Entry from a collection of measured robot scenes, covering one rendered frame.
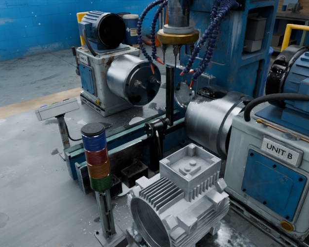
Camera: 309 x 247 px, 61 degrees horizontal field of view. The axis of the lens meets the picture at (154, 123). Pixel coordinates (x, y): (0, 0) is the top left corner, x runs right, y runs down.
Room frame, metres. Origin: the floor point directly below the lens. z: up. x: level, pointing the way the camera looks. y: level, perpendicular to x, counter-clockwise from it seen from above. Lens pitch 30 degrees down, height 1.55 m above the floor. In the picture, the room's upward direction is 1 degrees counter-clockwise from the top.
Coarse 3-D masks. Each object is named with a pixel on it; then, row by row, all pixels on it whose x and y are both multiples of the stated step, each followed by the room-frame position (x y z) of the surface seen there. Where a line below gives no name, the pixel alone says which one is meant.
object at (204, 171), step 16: (192, 144) 0.59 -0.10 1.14; (160, 160) 0.52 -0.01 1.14; (176, 160) 0.55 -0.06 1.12; (192, 160) 0.53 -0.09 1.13; (208, 160) 0.54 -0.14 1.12; (160, 176) 0.51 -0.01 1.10; (176, 176) 0.47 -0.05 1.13; (192, 176) 0.46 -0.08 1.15; (208, 176) 0.49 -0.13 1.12; (192, 192) 0.45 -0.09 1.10
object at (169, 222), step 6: (216, 180) 0.51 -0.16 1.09; (222, 180) 0.50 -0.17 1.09; (138, 186) 0.48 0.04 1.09; (216, 186) 0.50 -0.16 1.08; (222, 186) 0.49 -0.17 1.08; (132, 192) 0.47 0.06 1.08; (138, 192) 0.47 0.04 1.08; (168, 216) 0.39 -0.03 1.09; (132, 222) 0.49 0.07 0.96; (168, 222) 0.38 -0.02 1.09; (174, 222) 0.38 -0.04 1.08; (168, 228) 0.37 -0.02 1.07
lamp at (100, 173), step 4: (108, 160) 0.56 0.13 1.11; (88, 164) 0.54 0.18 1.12; (104, 164) 0.55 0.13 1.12; (108, 164) 0.56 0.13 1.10; (88, 168) 0.55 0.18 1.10; (92, 168) 0.54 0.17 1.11; (96, 168) 0.54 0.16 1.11; (100, 168) 0.54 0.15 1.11; (104, 168) 0.54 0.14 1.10; (108, 168) 0.56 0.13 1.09; (88, 172) 0.55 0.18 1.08; (92, 172) 0.54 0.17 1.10; (96, 172) 0.54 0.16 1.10; (100, 172) 0.54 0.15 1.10; (104, 172) 0.54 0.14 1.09; (108, 172) 0.55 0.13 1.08; (92, 176) 0.54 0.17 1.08; (96, 176) 0.54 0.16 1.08; (100, 176) 0.54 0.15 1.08; (104, 176) 0.54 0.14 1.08
